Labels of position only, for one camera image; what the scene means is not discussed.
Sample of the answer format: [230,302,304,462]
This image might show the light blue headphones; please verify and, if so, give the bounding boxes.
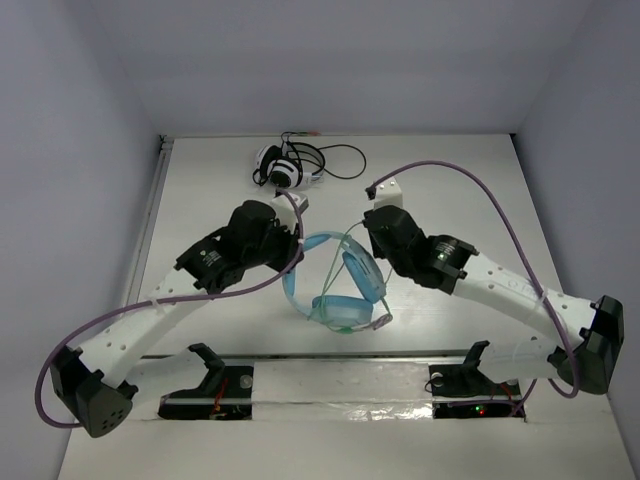
[282,230,389,332]

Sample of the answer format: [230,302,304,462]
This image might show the green headphone cable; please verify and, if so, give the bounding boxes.
[307,219,394,336]

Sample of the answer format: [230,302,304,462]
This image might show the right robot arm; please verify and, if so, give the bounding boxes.
[364,205,624,398]

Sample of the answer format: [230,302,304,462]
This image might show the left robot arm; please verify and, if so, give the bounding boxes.
[34,192,308,438]

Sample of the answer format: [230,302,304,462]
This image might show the black white headphones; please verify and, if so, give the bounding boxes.
[251,141,326,189]

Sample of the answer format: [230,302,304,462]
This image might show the silver taped base cover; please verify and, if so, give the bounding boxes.
[251,360,433,422]

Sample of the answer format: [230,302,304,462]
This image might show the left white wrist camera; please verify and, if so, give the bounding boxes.
[270,193,309,230]

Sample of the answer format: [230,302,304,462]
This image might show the black headphone cable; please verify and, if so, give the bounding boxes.
[279,130,367,182]

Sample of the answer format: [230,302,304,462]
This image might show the metal rail left edge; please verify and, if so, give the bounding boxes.
[118,135,175,307]

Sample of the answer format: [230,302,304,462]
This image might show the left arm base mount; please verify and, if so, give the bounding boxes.
[158,343,254,421]

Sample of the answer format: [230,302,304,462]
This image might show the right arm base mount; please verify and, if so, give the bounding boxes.
[424,340,525,420]

